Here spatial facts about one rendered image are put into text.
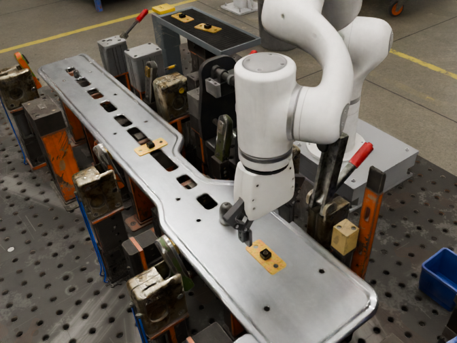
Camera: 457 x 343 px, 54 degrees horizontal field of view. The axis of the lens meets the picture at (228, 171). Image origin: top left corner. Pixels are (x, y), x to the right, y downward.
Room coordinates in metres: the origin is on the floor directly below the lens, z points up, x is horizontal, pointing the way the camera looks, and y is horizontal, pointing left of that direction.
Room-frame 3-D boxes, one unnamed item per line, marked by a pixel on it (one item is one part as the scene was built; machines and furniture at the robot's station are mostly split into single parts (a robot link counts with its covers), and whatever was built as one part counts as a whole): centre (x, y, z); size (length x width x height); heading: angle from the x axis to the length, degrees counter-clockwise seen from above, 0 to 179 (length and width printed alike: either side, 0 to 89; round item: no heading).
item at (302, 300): (0.96, 0.21, 1.00); 1.38 x 0.22 x 0.02; 33
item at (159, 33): (1.54, 0.18, 0.92); 0.08 x 0.08 x 0.44; 33
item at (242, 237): (0.53, -0.01, 1.11); 0.03 x 0.03 x 0.07; 33
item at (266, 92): (0.56, -0.06, 1.34); 0.09 x 0.08 x 0.13; 66
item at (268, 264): (0.56, -0.06, 1.01); 0.08 x 0.04 x 0.01; 33
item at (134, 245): (0.63, 0.19, 0.84); 0.11 x 0.08 x 0.29; 123
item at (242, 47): (1.33, 0.04, 1.16); 0.37 x 0.14 x 0.02; 33
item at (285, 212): (0.59, -0.11, 1.11); 0.03 x 0.03 x 0.07; 33
